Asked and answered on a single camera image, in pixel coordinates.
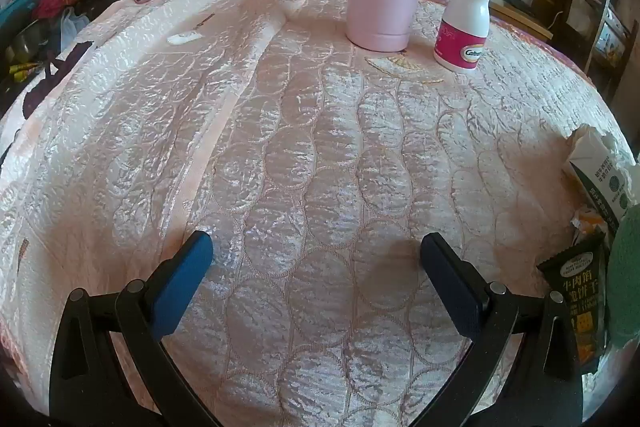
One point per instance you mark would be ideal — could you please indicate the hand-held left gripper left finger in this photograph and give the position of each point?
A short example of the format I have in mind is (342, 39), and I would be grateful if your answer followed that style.
(180, 287)

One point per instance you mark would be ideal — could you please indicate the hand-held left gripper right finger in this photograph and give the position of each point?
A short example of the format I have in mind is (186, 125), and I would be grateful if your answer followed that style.
(452, 287)

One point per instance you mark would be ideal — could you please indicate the dark green snack packet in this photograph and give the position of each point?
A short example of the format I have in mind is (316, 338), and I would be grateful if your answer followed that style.
(575, 302)

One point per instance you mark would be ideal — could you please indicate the white orange snack wrapper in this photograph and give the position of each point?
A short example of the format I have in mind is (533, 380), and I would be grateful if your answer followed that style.
(585, 222)

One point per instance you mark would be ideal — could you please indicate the green cloth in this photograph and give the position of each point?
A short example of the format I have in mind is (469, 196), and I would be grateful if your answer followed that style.
(625, 277)

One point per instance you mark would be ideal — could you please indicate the pink quilted blanket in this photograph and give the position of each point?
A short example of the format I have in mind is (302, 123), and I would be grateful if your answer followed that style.
(300, 157)

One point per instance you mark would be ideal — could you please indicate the white green milk carton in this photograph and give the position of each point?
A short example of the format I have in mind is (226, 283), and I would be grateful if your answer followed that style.
(600, 172)

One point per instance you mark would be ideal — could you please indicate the small white patch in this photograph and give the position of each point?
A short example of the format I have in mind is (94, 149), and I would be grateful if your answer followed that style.
(182, 38)

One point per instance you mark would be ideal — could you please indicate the white pill bottle pink label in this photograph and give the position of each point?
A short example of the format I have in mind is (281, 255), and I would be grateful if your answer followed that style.
(465, 22)

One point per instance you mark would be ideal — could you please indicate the wooden chair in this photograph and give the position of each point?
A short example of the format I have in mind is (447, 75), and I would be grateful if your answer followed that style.
(600, 32)

